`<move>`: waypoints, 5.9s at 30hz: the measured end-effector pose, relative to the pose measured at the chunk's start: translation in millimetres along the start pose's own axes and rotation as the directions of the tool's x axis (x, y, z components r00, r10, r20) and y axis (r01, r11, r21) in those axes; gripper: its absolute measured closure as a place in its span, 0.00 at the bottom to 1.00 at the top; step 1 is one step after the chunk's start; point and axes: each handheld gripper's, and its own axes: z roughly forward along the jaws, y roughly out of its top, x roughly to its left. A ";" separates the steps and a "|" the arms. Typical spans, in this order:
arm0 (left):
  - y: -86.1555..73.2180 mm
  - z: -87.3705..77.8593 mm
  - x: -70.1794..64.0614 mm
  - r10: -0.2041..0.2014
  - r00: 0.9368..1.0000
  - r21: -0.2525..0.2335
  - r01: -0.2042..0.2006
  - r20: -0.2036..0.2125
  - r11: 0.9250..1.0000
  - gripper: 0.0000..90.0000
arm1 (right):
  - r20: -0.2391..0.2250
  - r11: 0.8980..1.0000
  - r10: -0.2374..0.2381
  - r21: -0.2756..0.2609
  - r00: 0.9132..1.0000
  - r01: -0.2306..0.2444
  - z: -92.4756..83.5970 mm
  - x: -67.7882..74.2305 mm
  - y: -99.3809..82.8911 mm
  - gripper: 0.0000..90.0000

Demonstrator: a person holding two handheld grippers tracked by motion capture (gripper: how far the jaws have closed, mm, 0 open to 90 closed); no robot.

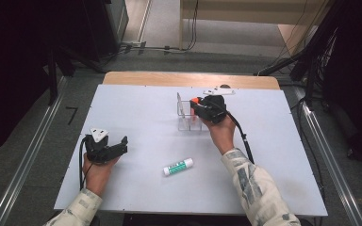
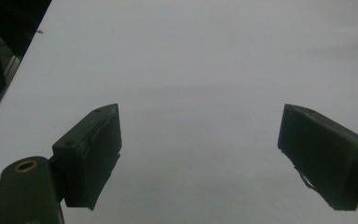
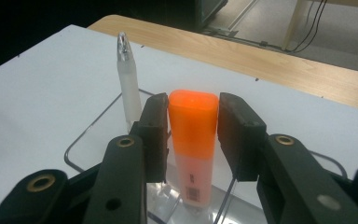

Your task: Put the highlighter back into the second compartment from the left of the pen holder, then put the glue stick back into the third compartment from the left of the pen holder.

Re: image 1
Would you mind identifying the white board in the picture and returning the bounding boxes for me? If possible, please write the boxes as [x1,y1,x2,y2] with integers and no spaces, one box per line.
[53,83,329,218]

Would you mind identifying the hand-held gripper black cable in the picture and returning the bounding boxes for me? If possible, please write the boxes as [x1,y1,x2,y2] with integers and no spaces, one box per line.
[78,136,94,191]
[225,110,255,165]

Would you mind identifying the person's left hand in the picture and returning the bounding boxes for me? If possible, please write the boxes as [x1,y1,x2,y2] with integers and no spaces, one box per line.
[82,153,121,198]

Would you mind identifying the metal floor rail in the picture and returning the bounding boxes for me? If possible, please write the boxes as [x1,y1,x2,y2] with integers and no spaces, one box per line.
[0,76,68,226]
[294,86,362,226]

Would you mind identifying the left hand-held gripper black cable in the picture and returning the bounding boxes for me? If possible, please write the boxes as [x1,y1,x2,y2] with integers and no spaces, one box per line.
[78,136,94,191]

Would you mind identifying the light wooden furniture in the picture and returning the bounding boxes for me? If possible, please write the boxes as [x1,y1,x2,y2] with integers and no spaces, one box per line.
[178,0,332,58]

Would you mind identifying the wooden table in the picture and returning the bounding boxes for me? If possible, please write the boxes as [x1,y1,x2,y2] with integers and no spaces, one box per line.
[102,71,281,91]

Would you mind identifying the person's right hand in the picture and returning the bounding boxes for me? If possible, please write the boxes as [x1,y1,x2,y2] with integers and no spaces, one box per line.
[205,113,238,156]

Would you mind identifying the dark cabinet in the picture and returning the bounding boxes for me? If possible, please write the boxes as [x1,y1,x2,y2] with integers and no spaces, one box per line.
[80,0,130,63]

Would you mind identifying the right hand-held gripper black cable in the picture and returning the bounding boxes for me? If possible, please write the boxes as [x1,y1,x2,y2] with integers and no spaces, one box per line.
[225,110,255,165]

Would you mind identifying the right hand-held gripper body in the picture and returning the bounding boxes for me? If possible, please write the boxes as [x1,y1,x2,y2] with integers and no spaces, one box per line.
[202,87,237,124]

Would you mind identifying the black hanging cables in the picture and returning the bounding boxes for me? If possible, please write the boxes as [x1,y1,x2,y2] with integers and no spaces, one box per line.
[184,0,200,52]

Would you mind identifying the clear plastic organizer box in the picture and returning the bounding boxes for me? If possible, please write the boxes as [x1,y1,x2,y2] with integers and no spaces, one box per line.
[175,91,212,133]

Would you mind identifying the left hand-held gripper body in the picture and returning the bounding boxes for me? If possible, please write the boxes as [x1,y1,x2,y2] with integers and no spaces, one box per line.
[83,126,111,165]

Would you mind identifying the black floor cable with plugs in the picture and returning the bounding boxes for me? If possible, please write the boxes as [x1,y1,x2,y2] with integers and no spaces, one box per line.
[118,40,190,55]

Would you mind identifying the black stand with cables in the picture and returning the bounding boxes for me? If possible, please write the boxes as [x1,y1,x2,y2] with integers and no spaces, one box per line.
[253,24,341,109]

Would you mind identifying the black metal stand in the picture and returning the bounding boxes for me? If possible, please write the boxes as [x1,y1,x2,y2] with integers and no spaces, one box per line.
[44,46,106,106]

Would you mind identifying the white and green glue stick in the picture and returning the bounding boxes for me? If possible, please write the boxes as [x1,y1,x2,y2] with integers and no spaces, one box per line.
[162,157,194,177]

